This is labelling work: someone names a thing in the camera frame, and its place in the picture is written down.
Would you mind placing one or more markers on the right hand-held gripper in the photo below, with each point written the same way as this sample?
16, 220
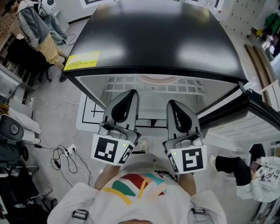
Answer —
192, 158

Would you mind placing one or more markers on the white long power strip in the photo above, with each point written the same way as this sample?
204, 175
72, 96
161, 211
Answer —
31, 101

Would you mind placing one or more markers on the black office chair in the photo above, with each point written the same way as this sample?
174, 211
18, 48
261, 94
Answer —
24, 54

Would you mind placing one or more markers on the green cloth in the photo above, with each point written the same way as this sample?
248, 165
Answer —
273, 20

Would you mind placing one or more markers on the brown wooden board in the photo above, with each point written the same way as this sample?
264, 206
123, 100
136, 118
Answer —
259, 65

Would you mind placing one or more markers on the black folding chair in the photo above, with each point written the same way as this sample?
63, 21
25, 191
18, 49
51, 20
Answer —
19, 188

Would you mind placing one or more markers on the person's white printed shirt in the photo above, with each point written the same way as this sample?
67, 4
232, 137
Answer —
131, 207

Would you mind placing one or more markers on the white locker cabinet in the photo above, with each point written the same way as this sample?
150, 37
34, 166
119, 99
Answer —
240, 15

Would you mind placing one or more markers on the person's white shoe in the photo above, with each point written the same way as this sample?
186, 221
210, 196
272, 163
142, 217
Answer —
143, 145

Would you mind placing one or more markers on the grey round headset device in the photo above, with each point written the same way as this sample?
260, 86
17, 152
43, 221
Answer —
12, 129

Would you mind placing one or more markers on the white square power strip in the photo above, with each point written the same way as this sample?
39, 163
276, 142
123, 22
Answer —
70, 150

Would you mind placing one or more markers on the person's left forearm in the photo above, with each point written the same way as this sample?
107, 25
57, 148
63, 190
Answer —
107, 175

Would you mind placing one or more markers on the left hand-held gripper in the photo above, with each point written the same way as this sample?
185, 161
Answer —
105, 148

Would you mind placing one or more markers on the white floor mat black lines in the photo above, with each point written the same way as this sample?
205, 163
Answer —
87, 118

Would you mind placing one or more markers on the person's right forearm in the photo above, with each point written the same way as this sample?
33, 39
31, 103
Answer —
187, 183

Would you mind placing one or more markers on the black fridge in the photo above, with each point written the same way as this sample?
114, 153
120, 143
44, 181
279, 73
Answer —
153, 32

